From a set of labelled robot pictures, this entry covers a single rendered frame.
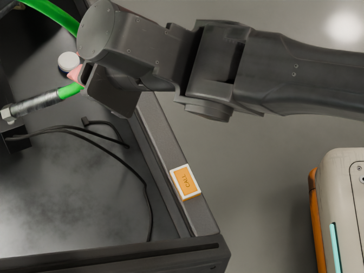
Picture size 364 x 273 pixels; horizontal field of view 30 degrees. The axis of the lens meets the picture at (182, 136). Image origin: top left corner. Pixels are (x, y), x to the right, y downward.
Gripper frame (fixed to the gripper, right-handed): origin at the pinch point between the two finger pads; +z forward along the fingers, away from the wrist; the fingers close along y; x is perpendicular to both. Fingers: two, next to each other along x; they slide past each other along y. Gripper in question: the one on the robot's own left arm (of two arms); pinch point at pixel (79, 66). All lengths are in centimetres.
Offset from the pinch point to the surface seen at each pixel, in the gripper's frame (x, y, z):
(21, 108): 0.0, 5.7, 9.5
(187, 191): 28.0, 5.7, 6.1
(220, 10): 97, -76, 101
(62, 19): -8.3, -0.7, -8.0
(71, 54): 18.7, -13.3, 38.5
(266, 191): 112, -19, 68
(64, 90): 1.3, 2.6, 3.4
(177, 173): 26.7, 3.6, 8.1
